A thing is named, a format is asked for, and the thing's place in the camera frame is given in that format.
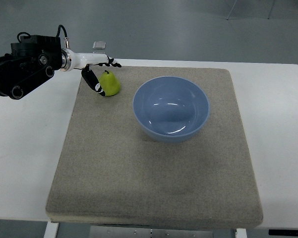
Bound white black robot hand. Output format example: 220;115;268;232
61;49;121;97

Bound green pear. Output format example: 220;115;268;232
99;70;120;97

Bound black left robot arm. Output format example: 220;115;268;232
0;25;68;100

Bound blue ceramic bowl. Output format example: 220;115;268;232
132;76;210;143

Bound upper metal floor plate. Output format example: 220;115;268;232
92;41;106;50

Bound beige felt mat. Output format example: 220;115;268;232
46;66;263;230

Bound metal chair legs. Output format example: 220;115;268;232
226;0;276;20

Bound white table frame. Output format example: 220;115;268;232
43;220;247;238

